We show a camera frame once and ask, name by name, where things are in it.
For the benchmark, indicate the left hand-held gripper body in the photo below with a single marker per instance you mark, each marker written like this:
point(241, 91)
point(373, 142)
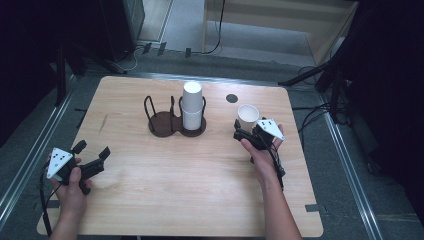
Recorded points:
point(59, 161)

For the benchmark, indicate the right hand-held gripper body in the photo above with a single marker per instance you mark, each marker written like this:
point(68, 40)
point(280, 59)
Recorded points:
point(270, 129)

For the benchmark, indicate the white paper cup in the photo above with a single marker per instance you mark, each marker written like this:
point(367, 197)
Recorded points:
point(192, 120)
point(192, 96)
point(246, 125)

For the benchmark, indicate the person's right hand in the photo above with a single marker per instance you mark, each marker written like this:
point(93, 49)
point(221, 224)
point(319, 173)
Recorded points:
point(265, 163)

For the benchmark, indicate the person's left hand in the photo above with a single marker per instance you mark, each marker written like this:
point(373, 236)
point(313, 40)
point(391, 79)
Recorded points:
point(70, 200)

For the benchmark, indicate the black round table grommet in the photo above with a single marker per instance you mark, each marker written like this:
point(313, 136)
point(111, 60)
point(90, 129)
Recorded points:
point(231, 98)

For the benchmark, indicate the black metal stand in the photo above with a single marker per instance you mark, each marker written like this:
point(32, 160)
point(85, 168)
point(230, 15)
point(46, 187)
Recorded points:
point(61, 76)
point(335, 86)

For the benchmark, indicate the black tape strip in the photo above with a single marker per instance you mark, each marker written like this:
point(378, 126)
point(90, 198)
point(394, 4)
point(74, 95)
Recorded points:
point(188, 52)
point(162, 48)
point(147, 48)

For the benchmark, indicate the dark cabinet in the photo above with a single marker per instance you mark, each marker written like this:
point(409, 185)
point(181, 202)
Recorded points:
point(123, 26)

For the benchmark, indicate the metal floor rail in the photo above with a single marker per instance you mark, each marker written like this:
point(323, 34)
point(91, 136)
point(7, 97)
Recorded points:
point(200, 78)
point(353, 173)
point(30, 160)

